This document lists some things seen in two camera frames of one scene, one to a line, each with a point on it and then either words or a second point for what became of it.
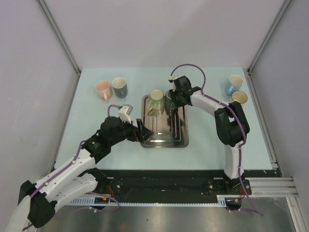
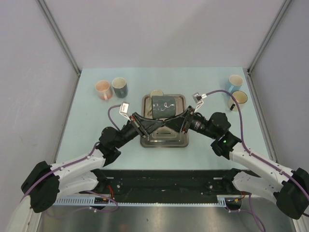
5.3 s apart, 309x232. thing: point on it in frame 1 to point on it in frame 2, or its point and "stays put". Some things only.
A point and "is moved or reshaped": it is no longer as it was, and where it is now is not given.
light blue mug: (234, 83) stays put
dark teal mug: (119, 86) stays put
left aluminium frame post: (43, 7) stays put
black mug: (168, 102) is moved or reshaped
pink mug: (102, 87) stays put
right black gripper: (176, 104) to (182, 122)
